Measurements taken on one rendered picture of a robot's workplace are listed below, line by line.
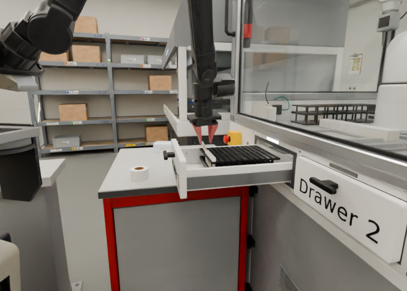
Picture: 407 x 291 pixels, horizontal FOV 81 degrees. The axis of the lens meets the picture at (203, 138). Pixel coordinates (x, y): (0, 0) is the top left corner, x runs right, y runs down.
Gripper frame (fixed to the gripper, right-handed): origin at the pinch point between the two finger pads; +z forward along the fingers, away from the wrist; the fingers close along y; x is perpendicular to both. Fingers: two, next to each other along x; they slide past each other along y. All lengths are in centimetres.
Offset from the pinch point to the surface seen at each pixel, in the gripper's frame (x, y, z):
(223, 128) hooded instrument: -75, -30, 21
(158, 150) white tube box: -52, 16, 21
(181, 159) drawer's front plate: 15.5, 10.2, -2.0
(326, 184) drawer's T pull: 35.8, -17.8, -0.4
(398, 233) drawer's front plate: 49, -21, 2
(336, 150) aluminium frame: 31.7, -22.9, -5.9
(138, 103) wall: -409, 40, 59
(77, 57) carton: -367, 122, -34
